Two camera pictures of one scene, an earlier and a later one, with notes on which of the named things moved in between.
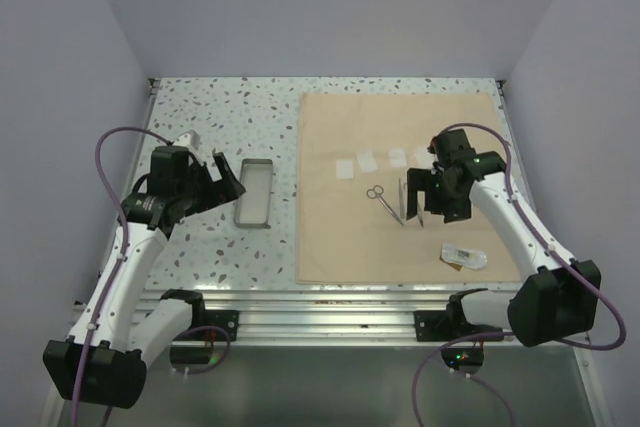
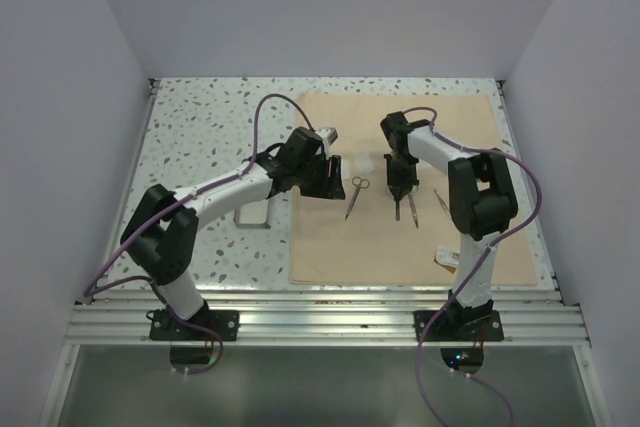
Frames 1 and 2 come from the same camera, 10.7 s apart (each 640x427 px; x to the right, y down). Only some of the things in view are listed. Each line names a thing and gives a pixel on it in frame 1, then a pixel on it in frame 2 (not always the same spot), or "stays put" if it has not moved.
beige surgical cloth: [355, 150] stays put
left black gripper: [219, 191] -> [330, 184]
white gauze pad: [344, 169] stays put
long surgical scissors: [376, 193] -> [359, 183]
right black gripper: [422, 180] -> [400, 186]
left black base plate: [226, 320] stays put
